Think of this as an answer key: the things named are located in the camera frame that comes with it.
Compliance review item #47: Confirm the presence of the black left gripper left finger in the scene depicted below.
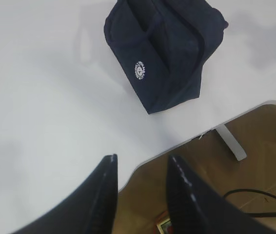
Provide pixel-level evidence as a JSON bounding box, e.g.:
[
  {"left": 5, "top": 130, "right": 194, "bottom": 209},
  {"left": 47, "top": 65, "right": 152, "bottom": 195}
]
[{"left": 16, "top": 154, "right": 118, "bottom": 234}]

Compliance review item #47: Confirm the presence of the navy blue lunch bag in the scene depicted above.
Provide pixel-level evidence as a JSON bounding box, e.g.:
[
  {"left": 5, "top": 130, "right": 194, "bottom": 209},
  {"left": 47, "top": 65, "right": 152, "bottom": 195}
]
[{"left": 104, "top": 0, "right": 228, "bottom": 114}]

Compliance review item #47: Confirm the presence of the black floor cable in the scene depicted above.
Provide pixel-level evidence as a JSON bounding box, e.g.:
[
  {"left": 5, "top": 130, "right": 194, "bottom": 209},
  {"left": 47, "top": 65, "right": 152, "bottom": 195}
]
[{"left": 223, "top": 189, "right": 276, "bottom": 218}]

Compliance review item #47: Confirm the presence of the white table leg frame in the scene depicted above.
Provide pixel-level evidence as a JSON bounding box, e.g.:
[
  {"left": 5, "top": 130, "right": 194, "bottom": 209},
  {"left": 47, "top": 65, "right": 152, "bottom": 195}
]
[{"left": 216, "top": 124, "right": 247, "bottom": 161}]

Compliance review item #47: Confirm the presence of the electronics box under table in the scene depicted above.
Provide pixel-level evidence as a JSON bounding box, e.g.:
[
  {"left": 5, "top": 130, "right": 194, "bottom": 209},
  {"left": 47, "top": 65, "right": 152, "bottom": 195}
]
[{"left": 154, "top": 211, "right": 174, "bottom": 234}]

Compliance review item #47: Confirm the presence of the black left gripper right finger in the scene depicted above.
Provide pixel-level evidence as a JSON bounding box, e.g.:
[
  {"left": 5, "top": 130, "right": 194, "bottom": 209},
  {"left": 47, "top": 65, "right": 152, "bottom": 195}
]
[{"left": 167, "top": 156, "right": 276, "bottom": 234}]

